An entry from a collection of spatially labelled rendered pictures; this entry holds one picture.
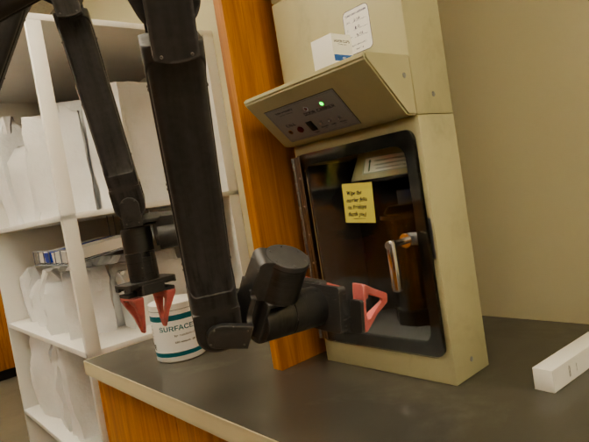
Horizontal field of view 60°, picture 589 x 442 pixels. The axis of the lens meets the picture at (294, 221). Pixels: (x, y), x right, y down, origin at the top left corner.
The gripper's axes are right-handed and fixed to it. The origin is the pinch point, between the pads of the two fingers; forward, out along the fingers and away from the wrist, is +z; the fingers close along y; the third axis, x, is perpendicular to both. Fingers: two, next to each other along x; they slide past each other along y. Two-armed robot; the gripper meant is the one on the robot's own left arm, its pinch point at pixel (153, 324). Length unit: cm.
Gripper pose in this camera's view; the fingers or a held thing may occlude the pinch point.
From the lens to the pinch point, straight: 107.2
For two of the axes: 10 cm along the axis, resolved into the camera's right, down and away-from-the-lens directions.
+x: -6.5, 0.7, 7.6
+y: 7.4, -1.7, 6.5
